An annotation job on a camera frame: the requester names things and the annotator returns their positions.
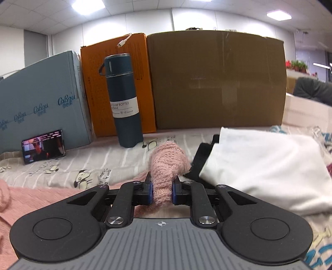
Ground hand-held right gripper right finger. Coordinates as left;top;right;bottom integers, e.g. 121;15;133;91
172;176;263;229

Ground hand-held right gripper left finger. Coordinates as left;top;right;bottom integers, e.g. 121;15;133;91
65;173;154;228

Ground pink knitted sweater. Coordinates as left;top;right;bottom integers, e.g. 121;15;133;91
0;141;191;270

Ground black cloth garment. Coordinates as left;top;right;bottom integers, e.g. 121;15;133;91
183;134;221;182

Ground printed cartoon bed sheet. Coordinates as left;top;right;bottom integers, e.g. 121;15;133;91
0;125;332;270

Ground dark blue vacuum bottle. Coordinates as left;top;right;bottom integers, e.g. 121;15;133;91
99;53;144;148

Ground white cloth garment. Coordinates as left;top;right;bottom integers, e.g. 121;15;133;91
198;126;332;216

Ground black smartphone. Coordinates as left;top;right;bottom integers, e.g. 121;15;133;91
21;129;66;165

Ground orange cardboard box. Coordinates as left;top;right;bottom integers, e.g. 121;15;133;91
80;33;157;137

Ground large brown cardboard box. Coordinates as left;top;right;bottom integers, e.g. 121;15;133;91
146;30;287;130

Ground blue-grey cardboard box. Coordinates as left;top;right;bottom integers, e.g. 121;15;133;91
0;50;95;155

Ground clear plastic bag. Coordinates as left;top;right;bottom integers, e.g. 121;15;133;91
309;126;328;141

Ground white flat box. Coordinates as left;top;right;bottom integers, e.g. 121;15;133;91
281;92;332;130

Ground black leather sofa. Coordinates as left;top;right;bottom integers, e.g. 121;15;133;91
293;77;332;107

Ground potted plants with red flowers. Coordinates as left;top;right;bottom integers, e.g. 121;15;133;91
285;60;309;73

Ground grey door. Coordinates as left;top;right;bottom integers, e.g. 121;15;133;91
24;29;49;68

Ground ceiling light panel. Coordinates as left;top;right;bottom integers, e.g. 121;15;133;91
267;9;292;21
71;0;98;12

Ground white charging cable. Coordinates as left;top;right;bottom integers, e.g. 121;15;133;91
117;33;133;48

